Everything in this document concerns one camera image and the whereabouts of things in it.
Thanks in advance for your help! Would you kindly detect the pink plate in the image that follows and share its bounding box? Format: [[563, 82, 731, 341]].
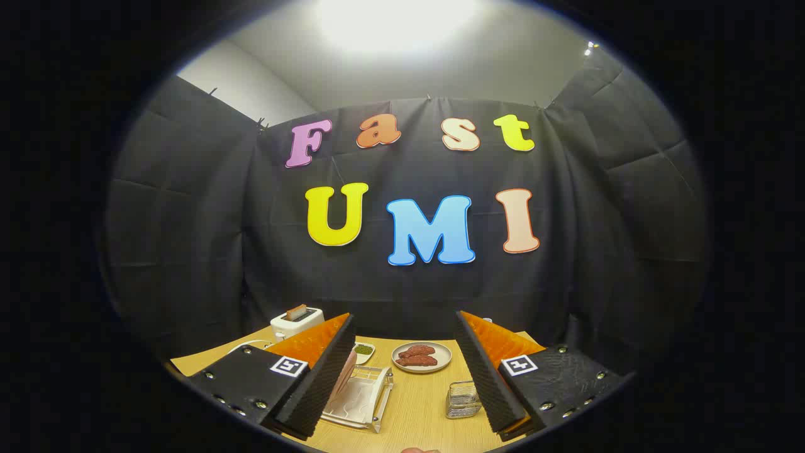
[[331, 350, 358, 403]]

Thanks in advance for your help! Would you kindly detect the white toaster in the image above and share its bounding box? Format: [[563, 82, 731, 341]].
[[270, 306, 325, 342]]

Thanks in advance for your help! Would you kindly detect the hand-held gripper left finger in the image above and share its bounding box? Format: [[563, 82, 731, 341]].
[[187, 313, 357, 441]]

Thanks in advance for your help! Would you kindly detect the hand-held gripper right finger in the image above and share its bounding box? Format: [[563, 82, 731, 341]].
[[454, 310, 633, 441]]

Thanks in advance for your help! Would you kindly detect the metal wire basket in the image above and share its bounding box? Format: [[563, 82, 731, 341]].
[[445, 380, 484, 420]]

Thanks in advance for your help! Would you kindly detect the white drip tray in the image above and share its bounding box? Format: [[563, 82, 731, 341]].
[[324, 376, 379, 426]]

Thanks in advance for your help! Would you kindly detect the beige round plate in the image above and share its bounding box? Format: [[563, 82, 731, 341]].
[[391, 342, 453, 374]]

